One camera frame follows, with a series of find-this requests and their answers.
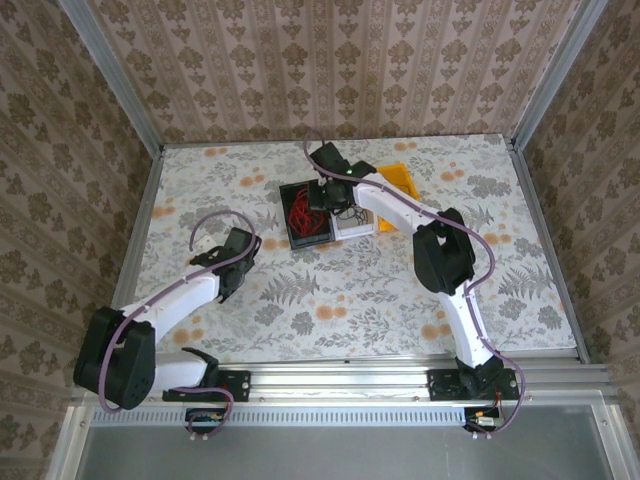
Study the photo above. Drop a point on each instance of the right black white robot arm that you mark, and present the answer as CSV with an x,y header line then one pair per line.
x,y
442,250

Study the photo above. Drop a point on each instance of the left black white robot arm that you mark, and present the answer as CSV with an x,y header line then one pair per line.
x,y
185,305

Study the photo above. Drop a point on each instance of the white plastic bin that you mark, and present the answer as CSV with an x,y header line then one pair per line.
x,y
357,231

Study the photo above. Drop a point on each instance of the black plastic bin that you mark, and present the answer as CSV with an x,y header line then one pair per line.
x,y
310,242

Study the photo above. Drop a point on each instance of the yellow plastic bin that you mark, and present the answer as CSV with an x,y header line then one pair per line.
x,y
395,172

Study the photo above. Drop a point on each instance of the floral patterned table cover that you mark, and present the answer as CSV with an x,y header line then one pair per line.
x,y
350,310

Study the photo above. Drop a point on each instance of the black left connector box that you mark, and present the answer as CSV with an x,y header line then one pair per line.
x,y
205,421

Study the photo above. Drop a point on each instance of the black connector box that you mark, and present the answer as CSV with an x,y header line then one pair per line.
x,y
485,421
205,421

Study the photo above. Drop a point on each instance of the grey metal sheet panel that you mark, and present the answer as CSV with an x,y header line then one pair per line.
x,y
340,455

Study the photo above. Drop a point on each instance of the black right connector box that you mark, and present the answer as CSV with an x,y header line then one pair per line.
x,y
485,421

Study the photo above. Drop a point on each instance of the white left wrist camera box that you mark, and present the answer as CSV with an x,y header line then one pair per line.
x,y
205,244

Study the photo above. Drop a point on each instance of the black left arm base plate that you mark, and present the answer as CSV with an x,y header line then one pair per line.
x,y
235,385

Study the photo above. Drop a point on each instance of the aluminium mounting rail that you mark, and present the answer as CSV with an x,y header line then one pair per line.
x,y
340,382

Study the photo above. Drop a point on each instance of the aluminium frame post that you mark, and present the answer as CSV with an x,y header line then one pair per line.
x,y
112,75
550,75

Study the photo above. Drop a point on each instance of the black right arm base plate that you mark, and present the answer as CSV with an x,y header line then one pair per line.
x,y
442,385

